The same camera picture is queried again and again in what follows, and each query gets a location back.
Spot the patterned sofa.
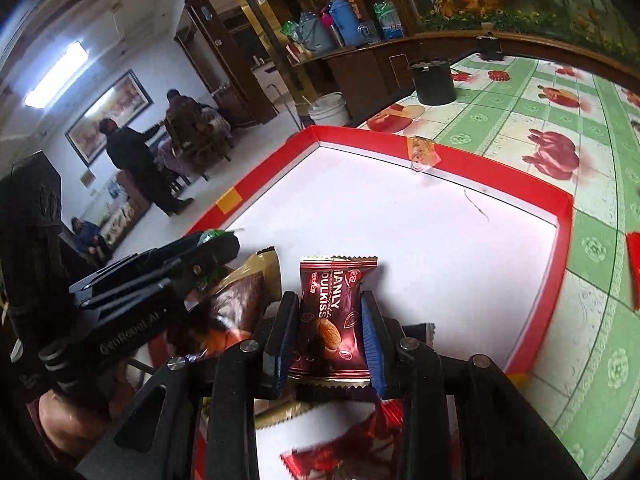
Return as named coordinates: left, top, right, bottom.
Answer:
left=99, top=170, right=152, bottom=252

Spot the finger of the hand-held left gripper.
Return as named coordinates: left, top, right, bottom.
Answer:
left=69, top=232, right=240, bottom=293
left=74, top=245, right=242, bottom=322

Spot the black cylinder container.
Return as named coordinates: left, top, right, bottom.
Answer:
left=407, top=57, right=457, bottom=106

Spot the person's left hand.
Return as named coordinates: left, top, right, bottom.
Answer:
left=37, top=391, right=119, bottom=459

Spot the dark red snack packet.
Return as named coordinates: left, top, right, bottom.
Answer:
left=287, top=255, right=379, bottom=392

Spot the green snack packet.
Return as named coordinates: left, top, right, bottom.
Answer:
left=199, top=229, right=237, bottom=247

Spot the dark gold-edged snack packet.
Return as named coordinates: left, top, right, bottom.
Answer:
left=254, top=379, right=374, bottom=432

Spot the blue thermos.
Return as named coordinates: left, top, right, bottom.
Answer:
left=326, top=0, right=362, bottom=47

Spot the white bucket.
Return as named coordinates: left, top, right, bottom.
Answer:
left=307, top=92, right=350, bottom=127

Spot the artificial flower display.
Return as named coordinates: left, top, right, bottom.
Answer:
left=419, top=0, right=640, bottom=78

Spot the red cardboard box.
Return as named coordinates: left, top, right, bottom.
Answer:
left=185, top=125, right=574, bottom=480

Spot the green fruit-print tablecloth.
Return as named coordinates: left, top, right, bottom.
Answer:
left=352, top=52, right=640, bottom=480

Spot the yellow tape piece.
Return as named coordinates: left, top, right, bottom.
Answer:
left=215, top=187, right=242, bottom=213

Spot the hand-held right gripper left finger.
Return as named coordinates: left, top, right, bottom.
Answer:
left=80, top=290, right=301, bottom=480

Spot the ceiling light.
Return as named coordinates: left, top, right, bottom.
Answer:
left=24, top=41, right=89, bottom=109

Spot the small black holder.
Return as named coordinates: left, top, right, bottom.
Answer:
left=475, top=35, right=504, bottom=61

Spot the grey thermos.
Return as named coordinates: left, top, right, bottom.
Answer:
left=298, top=10, right=336, bottom=54

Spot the wooden cabinet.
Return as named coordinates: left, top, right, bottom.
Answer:
left=291, top=35, right=417, bottom=117

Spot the clear tape piece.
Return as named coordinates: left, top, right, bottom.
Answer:
left=406, top=135, right=442, bottom=174

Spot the gold brown chocolate snack packet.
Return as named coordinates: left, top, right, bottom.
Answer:
left=187, top=246, right=282, bottom=358

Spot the red patterned snack packet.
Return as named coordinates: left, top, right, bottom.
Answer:
left=280, top=404, right=407, bottom=480

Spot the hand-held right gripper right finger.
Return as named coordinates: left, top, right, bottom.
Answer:
left=360, top=290, right=586, bottom=480

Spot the large water bottle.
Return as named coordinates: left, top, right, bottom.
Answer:
left=372, top=0, right=405, bottom=41

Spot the framed wall painting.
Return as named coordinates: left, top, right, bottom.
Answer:
left=64, top=69, right=154, bottom=167

